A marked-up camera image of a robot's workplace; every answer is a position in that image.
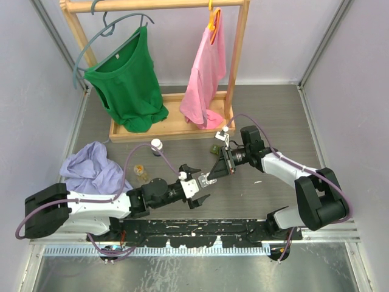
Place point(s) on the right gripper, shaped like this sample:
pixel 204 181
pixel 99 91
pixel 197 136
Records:
pixel 221 168

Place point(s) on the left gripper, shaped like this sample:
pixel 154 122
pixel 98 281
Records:
pixel 196 202

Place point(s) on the clear pill box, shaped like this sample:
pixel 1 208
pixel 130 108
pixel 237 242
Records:
pixel 204 181

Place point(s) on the white pill bottle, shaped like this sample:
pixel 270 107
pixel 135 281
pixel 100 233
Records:
pixel 157 147

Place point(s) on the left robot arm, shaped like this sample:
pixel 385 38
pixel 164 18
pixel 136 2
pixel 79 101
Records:
pixel 57 210

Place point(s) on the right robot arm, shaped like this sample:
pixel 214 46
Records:
pixel 318 193

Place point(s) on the clear bottle with orange pills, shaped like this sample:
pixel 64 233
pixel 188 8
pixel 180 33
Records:
pixel 141 174

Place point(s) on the green pill box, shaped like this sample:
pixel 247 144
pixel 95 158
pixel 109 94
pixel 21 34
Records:
pixel 215 149

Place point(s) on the wooden clothes rack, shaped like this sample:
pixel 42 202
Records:
pixel 175 127

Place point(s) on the pink t-shirt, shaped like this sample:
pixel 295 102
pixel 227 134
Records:
pixel 208 69

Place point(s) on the lavender cloth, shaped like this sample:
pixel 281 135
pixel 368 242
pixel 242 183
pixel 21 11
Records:
pixel 90 171

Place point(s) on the green t-shirt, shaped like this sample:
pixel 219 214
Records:
pixel 128 87

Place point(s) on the orange-yellow plastic hanger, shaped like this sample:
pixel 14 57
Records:
pixel 214 20

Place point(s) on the grey-blue plastic hanger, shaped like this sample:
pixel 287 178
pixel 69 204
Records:
pixel 72 9

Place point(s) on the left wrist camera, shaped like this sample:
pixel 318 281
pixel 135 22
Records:
pixel 190 186

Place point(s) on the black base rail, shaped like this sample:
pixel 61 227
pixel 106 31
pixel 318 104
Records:
pixel 239 234

